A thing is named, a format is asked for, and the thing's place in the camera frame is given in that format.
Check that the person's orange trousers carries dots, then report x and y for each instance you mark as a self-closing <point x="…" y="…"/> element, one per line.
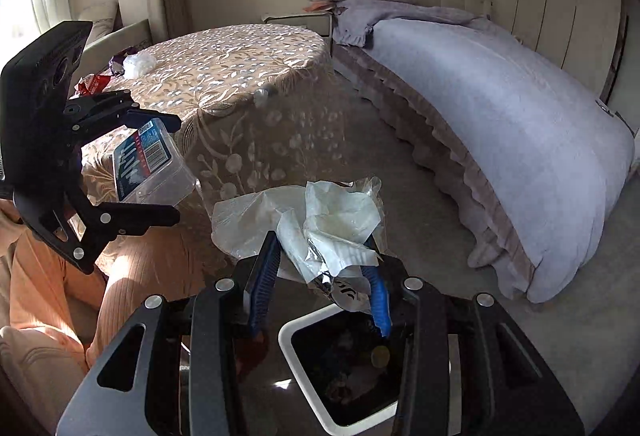
<point x="135" y="276"/>

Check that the bed with lilac cover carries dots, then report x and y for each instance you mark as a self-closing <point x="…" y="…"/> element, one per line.
<point x="500" y="116"/>

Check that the white plastic bag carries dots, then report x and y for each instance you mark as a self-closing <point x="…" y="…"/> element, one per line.
<point x="330" y="216"/>

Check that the clear box with blue label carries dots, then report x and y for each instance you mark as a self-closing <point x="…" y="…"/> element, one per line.
<point x="150" y="166"/>

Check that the white trash bin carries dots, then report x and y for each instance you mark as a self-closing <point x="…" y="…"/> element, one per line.
<point x="306" y="323"/>

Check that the orange snack packet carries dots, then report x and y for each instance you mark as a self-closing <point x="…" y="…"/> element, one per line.
<point x="320" y="7"/>

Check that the purple crumpled wrapper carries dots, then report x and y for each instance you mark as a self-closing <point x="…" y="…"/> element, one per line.
<point x="117" y="62"/>

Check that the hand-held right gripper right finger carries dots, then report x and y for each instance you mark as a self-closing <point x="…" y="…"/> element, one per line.
<point x="381" y="306"/>

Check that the red white crumpled wrapper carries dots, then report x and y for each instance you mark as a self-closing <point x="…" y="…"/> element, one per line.
<point x="95" y="85"/>

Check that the round table with lace cloth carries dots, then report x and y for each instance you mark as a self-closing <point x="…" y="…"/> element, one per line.
<point x="225" y="66"/>

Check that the clear crumpled plastic bag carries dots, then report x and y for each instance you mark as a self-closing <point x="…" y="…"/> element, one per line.
<point x="141" y="65"/>

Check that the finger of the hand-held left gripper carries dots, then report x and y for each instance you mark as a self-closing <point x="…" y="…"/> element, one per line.
<point x="140" y="216"/>
<point x="150" y="120"/>

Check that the small dark gadget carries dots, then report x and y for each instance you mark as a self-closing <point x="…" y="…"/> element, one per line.
<point x="604" y="108"/>

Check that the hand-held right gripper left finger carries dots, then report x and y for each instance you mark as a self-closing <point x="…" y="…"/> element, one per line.
<point x="262" y="288"/>

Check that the beige throw pillow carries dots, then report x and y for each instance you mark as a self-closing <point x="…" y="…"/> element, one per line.
<point x="100" y="16"/>

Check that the lilac frilled quilt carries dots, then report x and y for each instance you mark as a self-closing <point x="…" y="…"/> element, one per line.
<point x="360" y="21"/>

